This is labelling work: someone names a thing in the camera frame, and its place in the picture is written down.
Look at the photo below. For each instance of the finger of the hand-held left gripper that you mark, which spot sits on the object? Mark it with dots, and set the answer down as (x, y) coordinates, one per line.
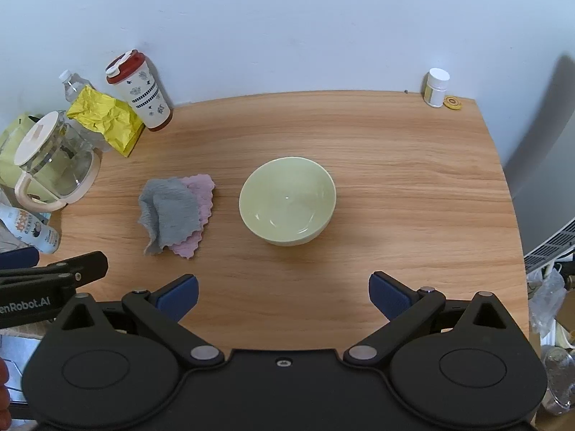
(87, 265)
(18, 259)

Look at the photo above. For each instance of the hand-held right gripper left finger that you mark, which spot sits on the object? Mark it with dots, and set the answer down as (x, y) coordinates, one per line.
(182, 298)

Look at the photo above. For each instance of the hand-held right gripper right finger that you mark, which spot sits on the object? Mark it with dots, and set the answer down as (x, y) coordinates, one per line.
(390, 298)

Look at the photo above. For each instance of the grey cloth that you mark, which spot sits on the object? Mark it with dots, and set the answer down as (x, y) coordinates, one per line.
(173, 211)

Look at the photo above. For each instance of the pale green bowl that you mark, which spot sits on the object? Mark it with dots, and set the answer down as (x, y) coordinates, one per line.
(287, 202)

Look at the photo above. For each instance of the person's left hand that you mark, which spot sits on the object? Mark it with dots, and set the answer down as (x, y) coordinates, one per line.
(3, 395)

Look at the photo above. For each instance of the white labelled drink bottle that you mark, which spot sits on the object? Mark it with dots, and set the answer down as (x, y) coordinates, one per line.
(29, 229)

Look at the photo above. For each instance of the glass kettle with cream lid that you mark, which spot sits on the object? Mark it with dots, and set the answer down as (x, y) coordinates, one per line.
(54, 166)

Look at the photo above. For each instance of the pink cloth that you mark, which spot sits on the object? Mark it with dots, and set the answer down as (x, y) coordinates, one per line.
(203, 193)

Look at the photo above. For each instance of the light green bag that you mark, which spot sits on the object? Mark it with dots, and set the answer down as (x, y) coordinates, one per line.
(11, 143)

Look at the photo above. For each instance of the yellow foil bag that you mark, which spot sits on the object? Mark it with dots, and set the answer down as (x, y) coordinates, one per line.
(110, 121)

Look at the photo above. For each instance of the clear plastic bag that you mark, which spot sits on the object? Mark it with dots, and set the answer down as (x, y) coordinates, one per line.
(546, 296)

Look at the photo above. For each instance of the white slatted appliance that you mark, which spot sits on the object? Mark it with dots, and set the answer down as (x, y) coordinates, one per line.
(550, 247)

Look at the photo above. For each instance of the cardboard box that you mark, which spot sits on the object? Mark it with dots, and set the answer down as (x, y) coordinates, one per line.
(564, 312)

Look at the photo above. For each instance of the clear plastic water bottle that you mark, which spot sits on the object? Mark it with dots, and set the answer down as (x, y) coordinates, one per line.
(74, 86)

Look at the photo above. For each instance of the red lid patterned tumbler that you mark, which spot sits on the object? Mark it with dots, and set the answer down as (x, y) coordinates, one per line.
(143, 94)

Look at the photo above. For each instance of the clear glass jar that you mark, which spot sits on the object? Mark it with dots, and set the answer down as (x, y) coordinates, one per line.
(559, 377)

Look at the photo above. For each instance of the small yellow round object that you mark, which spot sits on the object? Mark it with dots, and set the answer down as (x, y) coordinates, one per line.
(453, 102)

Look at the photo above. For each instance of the white pill bottle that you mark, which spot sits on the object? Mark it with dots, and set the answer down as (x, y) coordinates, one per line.
(436, 87)

